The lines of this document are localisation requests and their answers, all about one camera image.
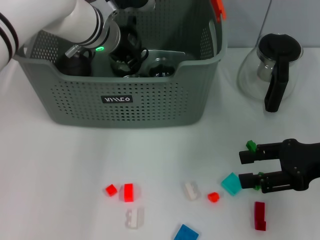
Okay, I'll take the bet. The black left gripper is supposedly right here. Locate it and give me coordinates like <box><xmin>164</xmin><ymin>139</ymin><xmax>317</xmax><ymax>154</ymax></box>
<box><xmin>119</xmin><ymin>16</ymin><xmax>149</xmax><ymax>72</ymax></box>

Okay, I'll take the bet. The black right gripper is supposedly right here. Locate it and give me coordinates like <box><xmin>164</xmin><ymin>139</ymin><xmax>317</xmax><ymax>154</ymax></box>
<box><xmin>238</xmin><ymin>138</ymin><xmax>320</xmax><ymax>194</ymax></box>

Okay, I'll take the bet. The green toy block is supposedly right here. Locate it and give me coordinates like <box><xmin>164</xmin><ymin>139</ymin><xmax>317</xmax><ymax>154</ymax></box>
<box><xmin>245</xmin><ymin>139</ymin><xmax>258</xmax><ymax>153</ymax></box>
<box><xmin>251</xmin><ymin>171</ymin><xmax>263</xmax><ymax>191</ymax></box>

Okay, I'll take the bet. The teal flat toy block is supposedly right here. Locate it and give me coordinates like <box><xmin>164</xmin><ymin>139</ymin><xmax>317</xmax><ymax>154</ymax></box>
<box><xmin>220</xmin><ymin>171</ymin><xmax>243</xmax><ymax>197</ymax></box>

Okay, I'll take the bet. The small orange toy block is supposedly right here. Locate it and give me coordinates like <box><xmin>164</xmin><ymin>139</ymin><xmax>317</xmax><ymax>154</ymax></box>
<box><xmin>207</xmin><ymin>191</ymin><xmax>221</xmax><ymax>203</ymax></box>

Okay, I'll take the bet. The dark red long block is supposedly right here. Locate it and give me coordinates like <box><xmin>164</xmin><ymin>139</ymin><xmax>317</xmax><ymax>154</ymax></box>
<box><xmin>249</xmin><ymin>201</ymin><xmax>267</xmax><ymax>232</ymax></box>

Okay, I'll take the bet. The grey perforated storage basket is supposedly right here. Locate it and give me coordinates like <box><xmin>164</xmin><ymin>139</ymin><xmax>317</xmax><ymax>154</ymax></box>
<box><xmin>12</xmin><ymin>0</ymin><xmax>229</xmax><ymax>130</ymax></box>

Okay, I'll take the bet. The white stepped toy block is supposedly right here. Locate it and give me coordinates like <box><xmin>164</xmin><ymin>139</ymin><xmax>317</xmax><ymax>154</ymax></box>
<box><xmin>183</xmin><ymin>181</ymin><xmax>201</xmax><ymax>202</ymax></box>

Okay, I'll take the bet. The blue flat toy block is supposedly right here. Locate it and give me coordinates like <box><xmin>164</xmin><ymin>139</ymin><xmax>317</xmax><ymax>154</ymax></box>
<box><xmin>173</xmin><ymin>223</ymin><xmax>200</xmax><ymax>240</ymax></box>

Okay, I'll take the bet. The tall red toy block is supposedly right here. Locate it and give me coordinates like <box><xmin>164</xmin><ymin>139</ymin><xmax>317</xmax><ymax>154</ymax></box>
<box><xmin>119</xmin><ymin>183</ymin><xmax>135</xmax><ymax>203</ymax></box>

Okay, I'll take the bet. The clear white toy block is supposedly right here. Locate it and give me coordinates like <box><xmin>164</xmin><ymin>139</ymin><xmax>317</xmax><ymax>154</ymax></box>
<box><xmin>124</xmin><ymin>207</ymin><xmax>145</xmax><ymax>230</ymax></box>

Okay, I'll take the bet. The small red toy block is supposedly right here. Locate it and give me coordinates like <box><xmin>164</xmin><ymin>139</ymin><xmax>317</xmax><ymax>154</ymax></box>
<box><xmin>104</xmin><ymin>184</ymin><xmax>118</xmax><ymax>198</ymax></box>

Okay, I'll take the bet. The black clay teapot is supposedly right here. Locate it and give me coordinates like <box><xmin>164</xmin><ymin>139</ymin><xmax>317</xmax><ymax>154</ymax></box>
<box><xmin>56</xmin><ymin>48</ymin><xmax>93</xmax><ymax>77</ymax></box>

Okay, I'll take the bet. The left wrist camera housing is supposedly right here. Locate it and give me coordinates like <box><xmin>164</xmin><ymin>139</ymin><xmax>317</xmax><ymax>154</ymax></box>
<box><xmin>116</xmin><ymin>0</ymin><xmax>156</xmax><ymax>12</ymax></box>

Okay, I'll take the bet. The left arm connector cable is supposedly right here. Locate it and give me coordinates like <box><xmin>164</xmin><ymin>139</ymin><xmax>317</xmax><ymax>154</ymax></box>
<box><xmin>64</xmin><ymin>44</ymin><xmax>85</xmax><ymax>59</ymax></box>

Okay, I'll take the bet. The glass teapot with black handle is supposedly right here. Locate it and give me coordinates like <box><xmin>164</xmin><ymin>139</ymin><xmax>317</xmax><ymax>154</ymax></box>
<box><xmin>236</xmin><ymin>32</ymin><xmax>305</xmax><ymax>113</ymax></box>

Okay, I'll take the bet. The orange basket handle clip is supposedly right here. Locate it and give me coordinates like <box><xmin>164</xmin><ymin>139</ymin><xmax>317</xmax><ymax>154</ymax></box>
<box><xmin>211</xmin><ymin>0</ymin><xmax>228</xmax><ymax>22</ymax></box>

